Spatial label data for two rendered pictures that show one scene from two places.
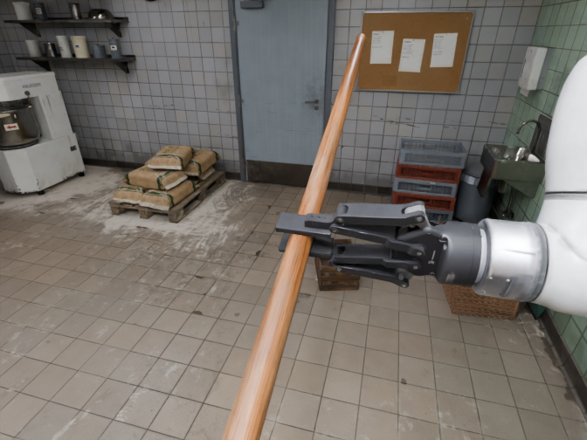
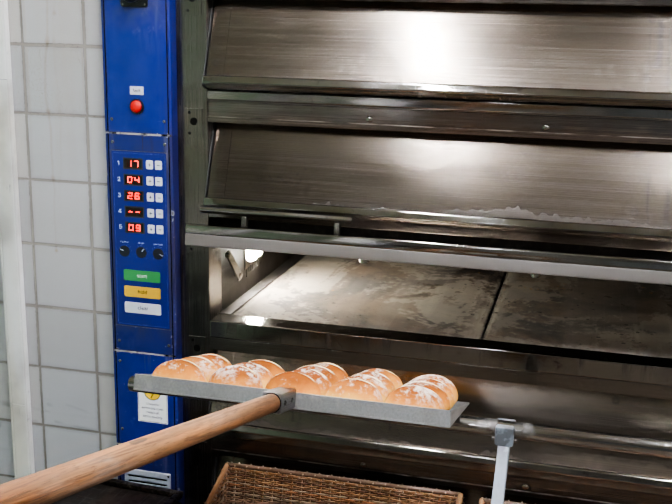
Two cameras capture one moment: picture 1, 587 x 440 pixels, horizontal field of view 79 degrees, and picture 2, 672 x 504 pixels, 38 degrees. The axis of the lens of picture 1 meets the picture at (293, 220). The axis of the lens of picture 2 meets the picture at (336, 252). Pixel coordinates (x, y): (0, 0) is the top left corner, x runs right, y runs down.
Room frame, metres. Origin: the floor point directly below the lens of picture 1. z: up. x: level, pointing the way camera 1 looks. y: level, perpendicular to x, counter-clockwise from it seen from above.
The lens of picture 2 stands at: (0.99, 0.28, 1.87)
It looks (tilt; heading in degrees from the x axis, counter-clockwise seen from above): 14 degrees down; 179
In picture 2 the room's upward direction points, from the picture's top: 1 degrees clockwise
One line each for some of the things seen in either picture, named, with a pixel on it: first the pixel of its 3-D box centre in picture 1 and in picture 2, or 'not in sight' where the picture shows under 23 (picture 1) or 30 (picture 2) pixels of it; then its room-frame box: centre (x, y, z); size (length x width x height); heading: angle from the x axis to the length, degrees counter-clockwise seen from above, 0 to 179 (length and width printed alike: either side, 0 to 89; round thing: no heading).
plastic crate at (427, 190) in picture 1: (424, 180); not in sight; (3.45, -1.35, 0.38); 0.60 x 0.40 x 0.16; 73
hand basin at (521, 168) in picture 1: (507, 173); not in sight; (2.79, -1.77, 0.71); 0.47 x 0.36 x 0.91; 165
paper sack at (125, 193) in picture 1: (141, 187); not in sight; (3.66, 1.68, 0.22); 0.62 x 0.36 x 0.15; 170
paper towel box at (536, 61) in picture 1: (532, 72); not in sight; (3.24, -2.02, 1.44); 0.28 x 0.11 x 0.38; 165
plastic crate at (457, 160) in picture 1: (431, 152); not in sight; (3.44, -1.36, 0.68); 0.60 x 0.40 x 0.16; 75
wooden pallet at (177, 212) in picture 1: (173, 190); not in sight; (3.90, 1.42, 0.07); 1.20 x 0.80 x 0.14; 165
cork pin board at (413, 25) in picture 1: (410, 53); not in sight; (3.92, -1.17, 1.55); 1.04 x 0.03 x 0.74; 75
